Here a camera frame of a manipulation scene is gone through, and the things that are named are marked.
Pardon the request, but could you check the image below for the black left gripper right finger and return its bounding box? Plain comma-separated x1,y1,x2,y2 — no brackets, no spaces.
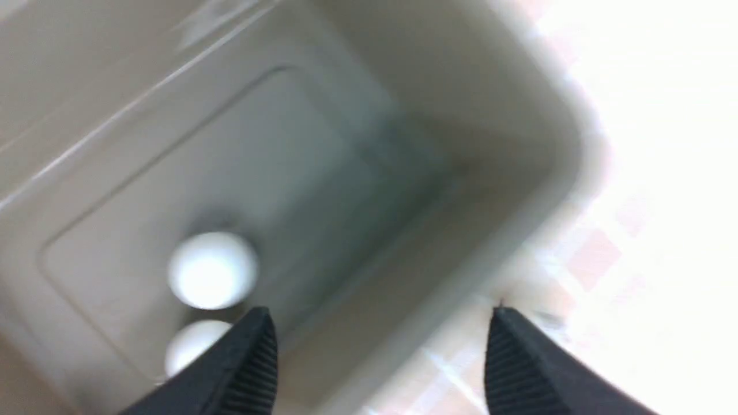
483,307,654,414

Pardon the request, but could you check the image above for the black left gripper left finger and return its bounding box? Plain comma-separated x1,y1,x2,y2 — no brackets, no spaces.
122,307,278,414

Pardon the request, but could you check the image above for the white table-tennis ball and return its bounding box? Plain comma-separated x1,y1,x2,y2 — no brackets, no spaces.
167,231,260,311
164,320,232,378

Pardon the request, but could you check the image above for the olive green plastic bin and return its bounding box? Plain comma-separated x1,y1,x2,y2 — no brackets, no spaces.
1,1,602,414

